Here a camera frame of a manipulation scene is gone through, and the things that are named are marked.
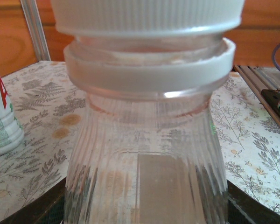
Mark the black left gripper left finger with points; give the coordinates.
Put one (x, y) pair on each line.
(44, 210)

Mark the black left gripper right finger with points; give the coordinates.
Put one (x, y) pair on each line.
(242, 210)

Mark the white bottle green print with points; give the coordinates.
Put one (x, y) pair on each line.
(4, 130)

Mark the clear ribbed bottle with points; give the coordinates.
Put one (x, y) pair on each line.
(144, 140)

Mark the white bottle cap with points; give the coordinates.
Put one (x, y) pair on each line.
(144, 16)

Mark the aluminium frame post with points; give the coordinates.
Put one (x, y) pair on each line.
(35, 30)

